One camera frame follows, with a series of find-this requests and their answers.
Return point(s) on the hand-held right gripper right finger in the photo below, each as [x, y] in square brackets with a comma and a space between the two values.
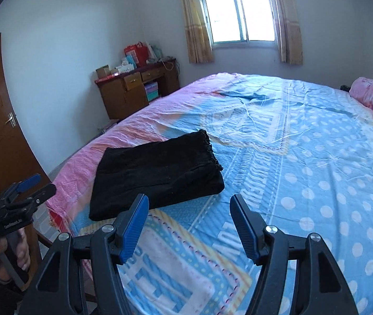
[244, 229]

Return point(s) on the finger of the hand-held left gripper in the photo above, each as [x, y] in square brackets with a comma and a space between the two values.
[29, 181]
[44, 193]

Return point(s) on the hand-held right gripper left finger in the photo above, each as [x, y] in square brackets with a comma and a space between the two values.
[134, 233]

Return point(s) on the black pants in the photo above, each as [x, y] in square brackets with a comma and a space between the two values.
[153, 174]

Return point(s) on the brown chair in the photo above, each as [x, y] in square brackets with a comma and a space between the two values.
[44, 238]

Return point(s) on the blue polka dot bed sheet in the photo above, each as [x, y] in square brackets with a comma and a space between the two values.
[321, 157]

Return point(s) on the brown wooden desk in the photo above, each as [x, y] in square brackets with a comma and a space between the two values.
[117, 98]

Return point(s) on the small cardboard box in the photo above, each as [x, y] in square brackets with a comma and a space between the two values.
[103, 71]

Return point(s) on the stack of colourful boxes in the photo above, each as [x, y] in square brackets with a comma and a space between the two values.
[151, 91]

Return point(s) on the white tissue box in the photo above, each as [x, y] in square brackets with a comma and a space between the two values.
[124, 70]

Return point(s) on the light blue box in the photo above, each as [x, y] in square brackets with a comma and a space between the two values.
[129, 60]

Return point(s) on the red gift bag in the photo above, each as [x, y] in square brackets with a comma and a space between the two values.
[139, 54]

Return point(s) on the small black object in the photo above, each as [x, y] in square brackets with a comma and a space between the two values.
[345, 88]

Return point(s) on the pale teal bag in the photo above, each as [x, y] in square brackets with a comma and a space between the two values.
[156, 52]

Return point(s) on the beige patterned curtain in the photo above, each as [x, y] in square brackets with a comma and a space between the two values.
[196, 32]
[289, 26]

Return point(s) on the sliding glass window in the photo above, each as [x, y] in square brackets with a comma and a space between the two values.
[239, 16]

